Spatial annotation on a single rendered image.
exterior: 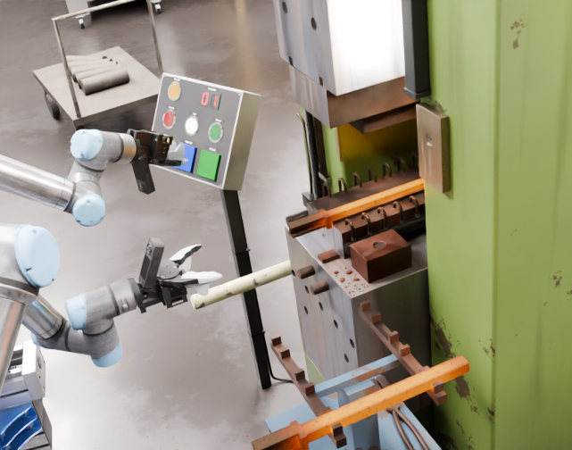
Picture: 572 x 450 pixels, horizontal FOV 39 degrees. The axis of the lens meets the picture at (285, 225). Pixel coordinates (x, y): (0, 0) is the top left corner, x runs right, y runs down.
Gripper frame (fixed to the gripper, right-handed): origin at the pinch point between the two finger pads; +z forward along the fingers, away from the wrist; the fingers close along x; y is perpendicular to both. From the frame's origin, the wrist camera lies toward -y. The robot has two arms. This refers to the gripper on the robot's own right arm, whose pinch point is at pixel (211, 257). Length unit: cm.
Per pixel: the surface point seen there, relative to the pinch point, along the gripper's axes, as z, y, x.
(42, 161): -19, 100, -308
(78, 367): -38, 100, -107
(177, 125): 12, -8, -60
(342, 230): 31.3, 0.8, 6.7
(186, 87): 18, -18, -62
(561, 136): 60, -32, 49
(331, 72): 31, -42, 11
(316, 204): 32.3, 2.0, -9.8
